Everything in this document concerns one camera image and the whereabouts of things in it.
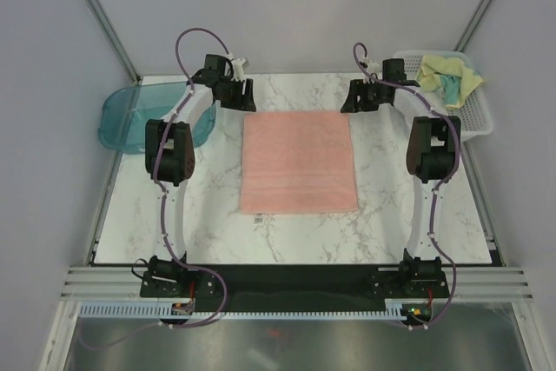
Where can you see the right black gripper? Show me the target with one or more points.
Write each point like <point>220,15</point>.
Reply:
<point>357,89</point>

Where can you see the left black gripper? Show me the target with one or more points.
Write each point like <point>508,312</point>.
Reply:
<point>244,102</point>

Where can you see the pink towel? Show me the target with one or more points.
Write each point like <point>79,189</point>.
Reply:
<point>297,163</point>

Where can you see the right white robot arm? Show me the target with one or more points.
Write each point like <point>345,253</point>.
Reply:
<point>432,159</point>

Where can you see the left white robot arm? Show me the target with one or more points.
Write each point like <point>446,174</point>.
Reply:
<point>170,162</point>

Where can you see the yellow cloth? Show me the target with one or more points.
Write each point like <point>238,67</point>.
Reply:
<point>432,66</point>

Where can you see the teal cloth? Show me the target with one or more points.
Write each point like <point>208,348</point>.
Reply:
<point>450,86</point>

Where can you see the white perforated plastic basket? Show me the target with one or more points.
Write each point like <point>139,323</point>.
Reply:
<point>474,113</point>

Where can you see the teal transparent plastic bin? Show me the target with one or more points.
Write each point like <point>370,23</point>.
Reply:
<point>126,119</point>

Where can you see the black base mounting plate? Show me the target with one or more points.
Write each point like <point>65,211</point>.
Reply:
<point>296,288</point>

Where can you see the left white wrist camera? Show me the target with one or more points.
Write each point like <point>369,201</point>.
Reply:
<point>238,66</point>

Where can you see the left aluminium corner post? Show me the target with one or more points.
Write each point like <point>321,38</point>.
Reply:
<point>113,39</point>

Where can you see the aluminium corner post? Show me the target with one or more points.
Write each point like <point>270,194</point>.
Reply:
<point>113,39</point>
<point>486,1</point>

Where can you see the right aluminium corner post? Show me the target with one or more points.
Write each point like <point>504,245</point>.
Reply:
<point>486,1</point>

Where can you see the aluminium extrusion rail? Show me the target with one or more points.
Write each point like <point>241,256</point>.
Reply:
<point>468,283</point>

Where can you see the white slotted cable duct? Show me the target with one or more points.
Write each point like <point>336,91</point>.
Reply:
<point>170,311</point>

